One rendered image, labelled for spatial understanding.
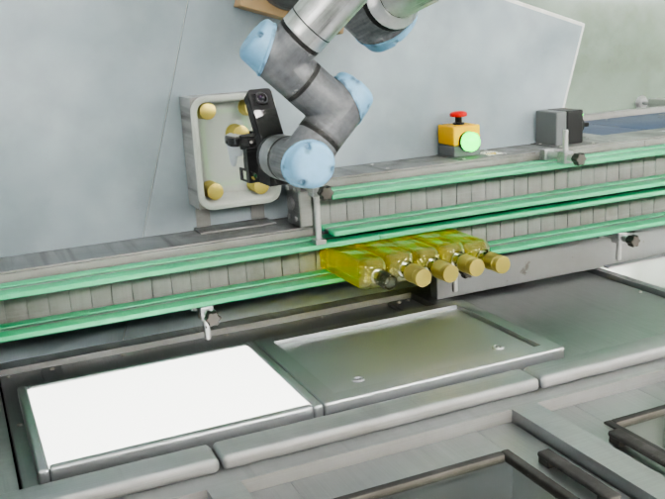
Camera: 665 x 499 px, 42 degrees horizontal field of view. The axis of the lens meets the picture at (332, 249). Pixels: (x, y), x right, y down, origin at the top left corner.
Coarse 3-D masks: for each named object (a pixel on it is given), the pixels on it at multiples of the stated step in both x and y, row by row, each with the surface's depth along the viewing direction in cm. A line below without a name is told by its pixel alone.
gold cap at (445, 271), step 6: (432, 264) 162; (438, 264) 160; (444, 264) 159; (450, 264) 159; (432, 270) 162; (438, 270) 160; (444, 270) 158; (450, 270) 159; (456, 270) 159; (438, 276) 160; (444, 276) 158; (450, 276) 159; (456, 276) 160
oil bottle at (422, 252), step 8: (384, 240) 176; (392, 240) 175; (400, 240) 175; (408, 240) 174; (408, 248) 168; (416, 248) 168; (424, 248) 167; (432, 248) 167; (416, 256) 165; (424, 256) 164; (432, 256) 165; (424, 264) 164
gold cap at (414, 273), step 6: (414, 264) 159; (408, 270) 159; (414, 270) 157; (420, 270) 156; (426, 270) 156; (408, 276) 158; (414, 276) 156; (420, 276) 156; (426, 276) 157; (414, 282) 157; (420, 282) 156; (426, 282) 157
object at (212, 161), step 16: (208, 96) 166; (224, 96) 167; (240, 96) 169; (192, 112) 165; (224, 112) 175; (192, 128) 166; (208, 128) 175; (224, 128) 176; (208, 144) 175; (224, 144) 177; (208, 160) 176; (224, 160) 177; (240, 160) 179; (208, 176) 177; (224, 176) 178; (224, 192) 179; (240, 192) 179; (272, 192) 177; (208, 208) 171; (224, 208) 172
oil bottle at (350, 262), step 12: (324, 252) 176; (336, 252) 170; (348, 252) 168; (360, 252) 167; (324, 264) 177; (336, 264) 170; (348, 264) 165; (360, 264) 161; (372, 264) 160; (384, 264) 161; (348, 276) 166; (360, 276) 161; (360, 288) 162; (372, 288) 162
